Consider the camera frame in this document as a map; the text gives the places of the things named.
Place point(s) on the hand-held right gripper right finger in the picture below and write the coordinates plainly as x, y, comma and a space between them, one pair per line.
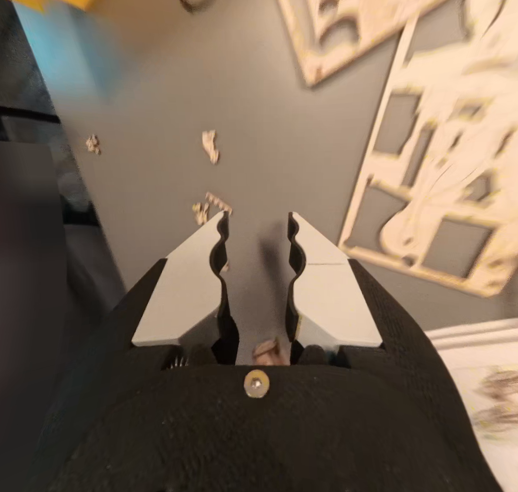
332, 298

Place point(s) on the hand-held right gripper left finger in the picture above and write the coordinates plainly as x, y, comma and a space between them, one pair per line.
182, 298

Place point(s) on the toothed wooden strip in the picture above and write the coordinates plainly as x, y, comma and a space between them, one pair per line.
218, 203

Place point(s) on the small wooden part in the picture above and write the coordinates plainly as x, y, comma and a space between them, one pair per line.
200, 213
267, 352
93, 144
210, 146

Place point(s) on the open instruction booklet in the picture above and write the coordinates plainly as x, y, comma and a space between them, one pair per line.
485, 358

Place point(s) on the wooden sheet with square cutouts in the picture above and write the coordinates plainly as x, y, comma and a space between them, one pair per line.
445, 95

